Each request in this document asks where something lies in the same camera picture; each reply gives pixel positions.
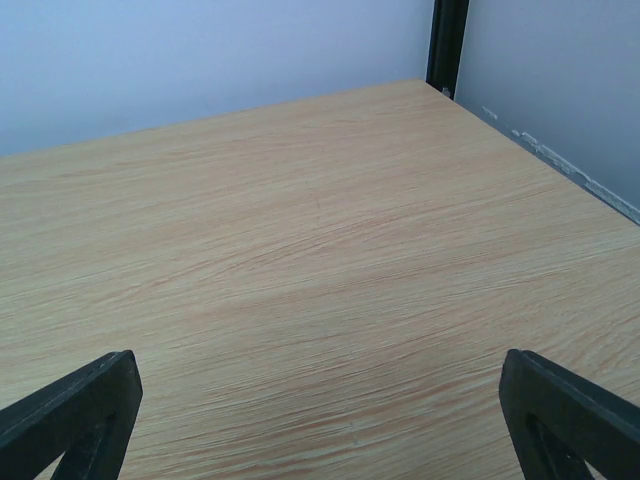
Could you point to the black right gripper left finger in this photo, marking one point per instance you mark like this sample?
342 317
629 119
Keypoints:
83 421

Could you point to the black back right frame post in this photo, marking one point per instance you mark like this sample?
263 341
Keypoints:
445 46

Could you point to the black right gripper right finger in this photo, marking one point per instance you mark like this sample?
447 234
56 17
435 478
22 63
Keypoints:
563 426

